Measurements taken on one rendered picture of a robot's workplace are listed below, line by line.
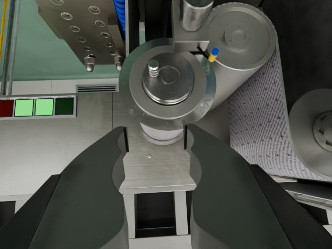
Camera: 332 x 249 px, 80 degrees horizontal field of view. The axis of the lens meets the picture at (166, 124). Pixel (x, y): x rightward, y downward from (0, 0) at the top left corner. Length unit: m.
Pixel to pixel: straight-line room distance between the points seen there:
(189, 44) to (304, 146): 0.23
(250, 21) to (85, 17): 0.36
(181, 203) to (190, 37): 0.47
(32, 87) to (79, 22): 3.14
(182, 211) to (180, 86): 0.43
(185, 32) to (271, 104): 0.19
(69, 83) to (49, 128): 2.76
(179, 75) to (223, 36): 0.11
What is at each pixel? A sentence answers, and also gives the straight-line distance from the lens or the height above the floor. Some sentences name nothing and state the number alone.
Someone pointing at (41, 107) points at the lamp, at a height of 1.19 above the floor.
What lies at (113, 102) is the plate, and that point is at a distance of 0.66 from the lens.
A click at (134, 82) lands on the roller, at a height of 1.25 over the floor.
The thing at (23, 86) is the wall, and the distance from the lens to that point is 3.75.
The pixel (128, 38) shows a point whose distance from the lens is 0.35.
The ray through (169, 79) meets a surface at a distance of 0.29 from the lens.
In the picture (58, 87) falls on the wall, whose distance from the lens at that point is 3.49.
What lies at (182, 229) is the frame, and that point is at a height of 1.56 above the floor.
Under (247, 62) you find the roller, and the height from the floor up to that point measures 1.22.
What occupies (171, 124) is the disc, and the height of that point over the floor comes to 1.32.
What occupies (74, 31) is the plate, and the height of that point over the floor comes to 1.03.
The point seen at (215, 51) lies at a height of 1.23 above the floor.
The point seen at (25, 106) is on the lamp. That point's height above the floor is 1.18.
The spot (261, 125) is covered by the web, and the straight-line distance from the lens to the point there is 0.41.
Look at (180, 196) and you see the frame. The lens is 0.63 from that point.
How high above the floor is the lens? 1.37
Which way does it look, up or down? 10 degrees down
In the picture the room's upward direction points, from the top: 177 degrees clockwise
